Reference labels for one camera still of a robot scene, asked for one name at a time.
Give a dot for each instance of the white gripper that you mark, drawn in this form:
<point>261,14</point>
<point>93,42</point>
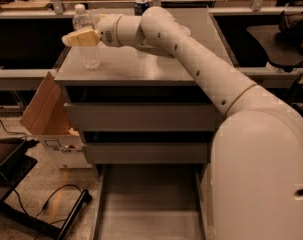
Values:
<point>106,30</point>

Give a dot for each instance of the clear plastic water bottle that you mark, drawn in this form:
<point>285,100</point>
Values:
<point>90,54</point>

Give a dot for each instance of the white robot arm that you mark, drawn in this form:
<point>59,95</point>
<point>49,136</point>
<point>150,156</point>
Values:
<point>257,152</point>

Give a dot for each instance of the grey drawer cabinet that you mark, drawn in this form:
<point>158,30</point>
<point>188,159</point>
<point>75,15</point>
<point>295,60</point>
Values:
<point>128,76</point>

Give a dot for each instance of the grey middle drawer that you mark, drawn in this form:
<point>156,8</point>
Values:
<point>144,153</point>

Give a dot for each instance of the grey top drawer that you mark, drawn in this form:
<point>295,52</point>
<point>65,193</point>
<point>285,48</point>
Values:
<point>94,117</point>

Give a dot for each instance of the grey open bottom drawer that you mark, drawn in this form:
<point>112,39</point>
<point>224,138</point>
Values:
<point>150,202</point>

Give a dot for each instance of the blue soda can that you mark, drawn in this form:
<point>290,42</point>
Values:
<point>140,6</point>

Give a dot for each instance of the brown cardboard box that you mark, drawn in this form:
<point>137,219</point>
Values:
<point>46,119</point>

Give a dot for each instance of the white ceramic bowl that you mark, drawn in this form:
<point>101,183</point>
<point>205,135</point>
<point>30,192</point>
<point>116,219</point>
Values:
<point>185,30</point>

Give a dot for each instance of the black stand base left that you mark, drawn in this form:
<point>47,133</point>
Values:
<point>48,203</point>

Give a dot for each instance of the black chair right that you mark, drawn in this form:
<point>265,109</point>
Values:
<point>283,42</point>

